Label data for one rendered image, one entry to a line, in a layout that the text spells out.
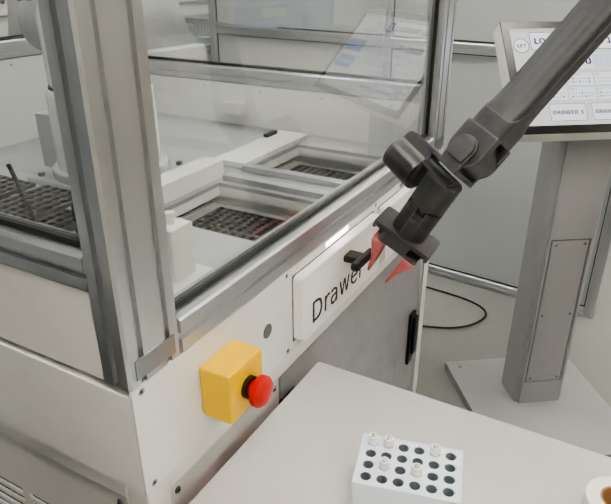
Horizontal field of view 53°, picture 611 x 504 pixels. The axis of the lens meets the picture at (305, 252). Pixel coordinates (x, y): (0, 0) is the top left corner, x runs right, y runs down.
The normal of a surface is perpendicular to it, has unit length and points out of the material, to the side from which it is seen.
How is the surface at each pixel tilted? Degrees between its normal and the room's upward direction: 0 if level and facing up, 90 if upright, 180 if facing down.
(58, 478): 90
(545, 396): 90
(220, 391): 90
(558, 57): 61
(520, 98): 56
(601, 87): 50
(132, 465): 90
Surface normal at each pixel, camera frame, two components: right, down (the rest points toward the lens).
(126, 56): 0.87, 0.21
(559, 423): 0.00, -0.88
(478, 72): -0.57, 0.36
